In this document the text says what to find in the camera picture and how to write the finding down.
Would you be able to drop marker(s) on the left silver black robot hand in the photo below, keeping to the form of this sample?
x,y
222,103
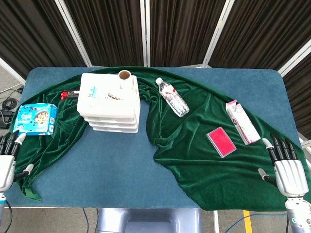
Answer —
x,y
6,170

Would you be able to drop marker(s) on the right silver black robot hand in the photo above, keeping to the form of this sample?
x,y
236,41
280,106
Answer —
x,y
290,174

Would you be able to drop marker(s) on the right lavender robot arm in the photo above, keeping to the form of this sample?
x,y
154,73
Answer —
x,y
298,216

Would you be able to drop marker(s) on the lavender robot base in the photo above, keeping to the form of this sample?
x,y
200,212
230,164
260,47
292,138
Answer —
x,y
148,221

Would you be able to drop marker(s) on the white storage boxes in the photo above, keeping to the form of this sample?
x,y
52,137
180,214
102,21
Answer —
x,y
109,104

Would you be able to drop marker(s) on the black power adapter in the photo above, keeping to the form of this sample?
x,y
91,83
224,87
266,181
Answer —
x,y
5,119

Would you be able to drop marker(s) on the blue cookie box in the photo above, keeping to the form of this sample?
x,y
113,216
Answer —
x,y
35,119

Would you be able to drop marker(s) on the white pink drink carton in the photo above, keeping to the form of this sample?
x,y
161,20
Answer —
x,y
243,123

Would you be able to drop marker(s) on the red flat rectangular case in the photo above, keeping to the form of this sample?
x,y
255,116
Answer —
x,y
221,142

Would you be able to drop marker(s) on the dark curtain screen panel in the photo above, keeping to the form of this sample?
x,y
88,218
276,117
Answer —
x,y
109,31
300,97
31,31
262,31
184,31

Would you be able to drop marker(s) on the dark green velvet cloth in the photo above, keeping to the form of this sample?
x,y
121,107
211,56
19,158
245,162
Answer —
x,y
194,157

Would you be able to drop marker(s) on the red black lighter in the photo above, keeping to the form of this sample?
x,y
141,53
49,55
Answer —
x,y
69,94

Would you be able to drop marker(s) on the blue felt table cover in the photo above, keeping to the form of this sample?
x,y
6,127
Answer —
x,y
109,165

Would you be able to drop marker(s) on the small teal item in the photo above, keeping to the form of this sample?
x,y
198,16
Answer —
x,y
92,91

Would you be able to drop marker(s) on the small brown metal piece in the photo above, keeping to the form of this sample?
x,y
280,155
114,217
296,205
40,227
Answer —
x,y
114,96

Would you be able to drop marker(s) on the clear plastic water bottle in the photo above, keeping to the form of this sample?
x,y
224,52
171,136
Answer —
x,y
173,99

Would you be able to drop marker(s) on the white paper roll cardboard core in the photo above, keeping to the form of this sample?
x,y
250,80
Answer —
x,y
126,81

